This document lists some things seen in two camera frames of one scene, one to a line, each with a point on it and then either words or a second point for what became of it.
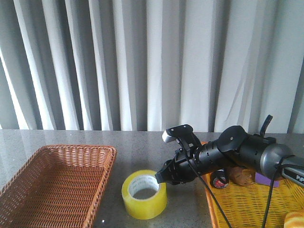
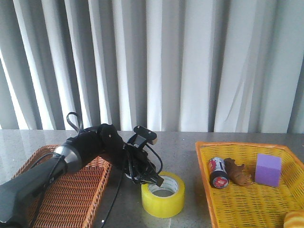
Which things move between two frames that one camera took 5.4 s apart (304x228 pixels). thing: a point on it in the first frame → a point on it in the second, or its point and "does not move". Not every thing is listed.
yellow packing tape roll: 144,209 → 167,200
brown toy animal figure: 241,176 does not move
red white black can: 219,179 does not move
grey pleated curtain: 137,65 does not move
